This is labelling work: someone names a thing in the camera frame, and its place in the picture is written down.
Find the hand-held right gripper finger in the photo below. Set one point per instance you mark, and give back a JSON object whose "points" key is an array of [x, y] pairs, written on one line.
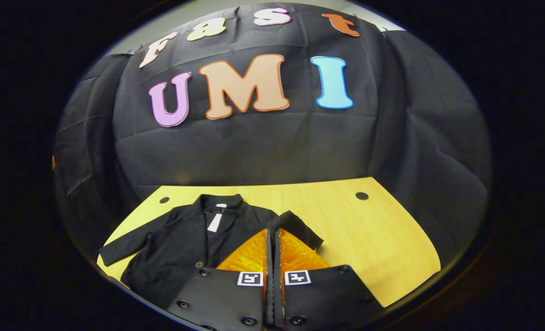
{"points": [[278, 299], [269, 299]]}

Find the black button jacket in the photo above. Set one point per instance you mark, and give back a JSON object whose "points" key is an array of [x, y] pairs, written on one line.
{"points": [[176, 243]]}

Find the black backdrop cloth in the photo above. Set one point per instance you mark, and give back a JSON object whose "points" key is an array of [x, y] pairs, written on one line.
{"points": [[263, 147]]}

